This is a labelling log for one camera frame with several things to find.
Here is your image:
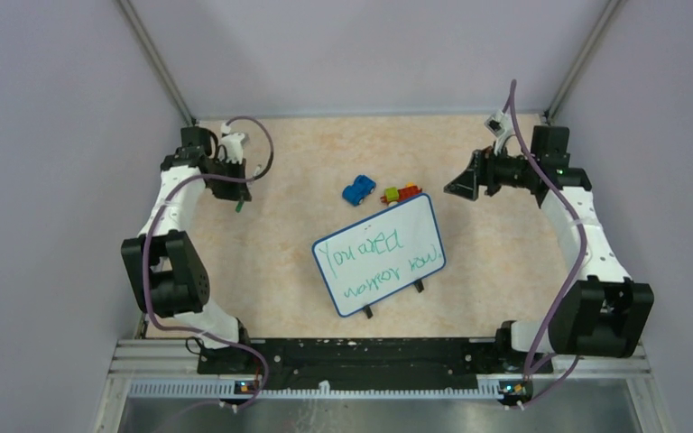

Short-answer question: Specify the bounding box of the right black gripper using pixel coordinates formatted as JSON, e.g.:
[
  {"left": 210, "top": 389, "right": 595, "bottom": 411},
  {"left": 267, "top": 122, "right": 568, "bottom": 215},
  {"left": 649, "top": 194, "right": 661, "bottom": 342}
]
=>
[{"left": 445, "top": 140, "right": 538, "bottom": 200}]

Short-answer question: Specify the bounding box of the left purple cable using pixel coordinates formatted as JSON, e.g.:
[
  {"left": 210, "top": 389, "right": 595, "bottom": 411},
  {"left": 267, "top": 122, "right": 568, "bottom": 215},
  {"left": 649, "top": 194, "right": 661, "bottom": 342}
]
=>
[{"left": 142, "top": 115, "right": 276, "bottom": 413}]

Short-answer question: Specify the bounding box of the whiteboard metal stand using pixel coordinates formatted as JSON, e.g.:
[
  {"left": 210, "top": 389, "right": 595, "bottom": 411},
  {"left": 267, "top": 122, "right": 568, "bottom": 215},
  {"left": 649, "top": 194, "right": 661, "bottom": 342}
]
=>
[{"left": 362, "top": 277, "right": 427, "bottom": 319}]

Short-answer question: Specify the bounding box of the red yellow toy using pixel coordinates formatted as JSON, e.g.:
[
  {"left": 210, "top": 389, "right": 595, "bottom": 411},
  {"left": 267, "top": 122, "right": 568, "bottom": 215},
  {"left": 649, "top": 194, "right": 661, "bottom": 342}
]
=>
[{"left": 380, "top": 183, "right": 423, "bottom": 207}]

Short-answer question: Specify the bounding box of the green-capped whiteboard marker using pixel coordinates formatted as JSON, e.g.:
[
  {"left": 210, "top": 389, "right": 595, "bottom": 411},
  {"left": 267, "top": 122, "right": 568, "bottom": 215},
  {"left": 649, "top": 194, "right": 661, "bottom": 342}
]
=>
[{"left": 237, "top": 164, "right": 263, "bottom": 203}]

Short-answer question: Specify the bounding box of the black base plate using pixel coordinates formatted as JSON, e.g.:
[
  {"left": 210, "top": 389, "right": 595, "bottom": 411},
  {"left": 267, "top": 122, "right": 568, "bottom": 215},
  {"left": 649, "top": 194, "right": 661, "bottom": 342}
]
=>
[{"left": 197, "top": 337, "right": 554, "bottom": 376}]

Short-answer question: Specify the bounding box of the blue toy car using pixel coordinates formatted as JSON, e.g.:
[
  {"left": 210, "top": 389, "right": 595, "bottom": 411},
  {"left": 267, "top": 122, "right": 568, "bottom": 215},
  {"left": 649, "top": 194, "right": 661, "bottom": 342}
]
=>
[{"left": 342, "top": 175, "right": 376, "bottom": 207}]

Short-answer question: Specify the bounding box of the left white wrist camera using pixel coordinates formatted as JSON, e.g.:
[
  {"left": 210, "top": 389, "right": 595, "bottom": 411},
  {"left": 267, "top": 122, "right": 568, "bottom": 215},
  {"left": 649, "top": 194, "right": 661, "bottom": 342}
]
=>
[{"left": 217, "top": 123, "right": 249, "bottom": 164}]

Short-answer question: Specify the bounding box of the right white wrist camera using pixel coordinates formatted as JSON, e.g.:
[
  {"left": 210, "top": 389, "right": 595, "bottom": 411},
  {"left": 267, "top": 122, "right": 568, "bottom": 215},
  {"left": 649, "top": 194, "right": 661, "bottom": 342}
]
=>
[{"left": 485, "top": 110, "right": 515, "bottom": 155}]

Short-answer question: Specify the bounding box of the purple cable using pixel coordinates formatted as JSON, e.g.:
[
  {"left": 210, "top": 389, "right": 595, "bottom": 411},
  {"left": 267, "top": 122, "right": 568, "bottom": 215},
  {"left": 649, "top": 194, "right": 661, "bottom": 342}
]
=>
[
  {"left": 502, "top": 78, "right": 590, "bottom": 410},
  {"left": 142, "top": 115, "right": 276, "bottom": 413}
]

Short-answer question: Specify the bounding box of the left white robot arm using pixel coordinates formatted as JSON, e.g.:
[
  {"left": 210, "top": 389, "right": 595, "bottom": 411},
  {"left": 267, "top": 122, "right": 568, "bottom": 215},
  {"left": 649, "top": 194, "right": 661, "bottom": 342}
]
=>
[{"left": 121, "top": 124, "right": 254, "bottom": 373}]

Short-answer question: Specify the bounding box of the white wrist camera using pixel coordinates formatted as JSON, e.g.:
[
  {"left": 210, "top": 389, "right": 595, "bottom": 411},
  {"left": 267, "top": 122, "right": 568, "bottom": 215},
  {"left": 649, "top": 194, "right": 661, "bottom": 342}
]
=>
[
  {"left": 485, "top": 110, "right": 515, "bottom": 155},
  {"left": 217, "top": 123, "right": 249, "bottom": 164}
]

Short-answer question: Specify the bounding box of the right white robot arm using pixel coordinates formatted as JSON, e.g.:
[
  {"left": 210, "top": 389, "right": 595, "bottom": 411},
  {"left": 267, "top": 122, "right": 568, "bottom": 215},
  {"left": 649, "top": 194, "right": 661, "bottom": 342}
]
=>
[{"left": 444, "top": 125, "right": 654, "bottom": 372}]

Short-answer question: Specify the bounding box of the blue-framed whiteboard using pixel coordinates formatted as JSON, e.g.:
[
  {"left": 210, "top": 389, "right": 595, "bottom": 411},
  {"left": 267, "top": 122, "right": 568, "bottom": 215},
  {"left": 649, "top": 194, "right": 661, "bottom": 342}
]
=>
[{"left": 311, "top": 193, "right": 447, "bottom": 318}]

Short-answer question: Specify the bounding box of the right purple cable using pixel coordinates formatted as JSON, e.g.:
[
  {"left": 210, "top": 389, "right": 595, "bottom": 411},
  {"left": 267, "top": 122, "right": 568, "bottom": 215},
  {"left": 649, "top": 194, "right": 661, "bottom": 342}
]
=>
[{"left": 502, "top": 78, "right": 590, "bottom": 410}]

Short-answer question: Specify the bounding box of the aluminium frame rail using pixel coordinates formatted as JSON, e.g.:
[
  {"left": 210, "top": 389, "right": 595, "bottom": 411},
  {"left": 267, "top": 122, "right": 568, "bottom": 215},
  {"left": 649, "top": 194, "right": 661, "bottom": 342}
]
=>
[{"left": 93, "top": 339, "right": 670, "bottom": 432}]

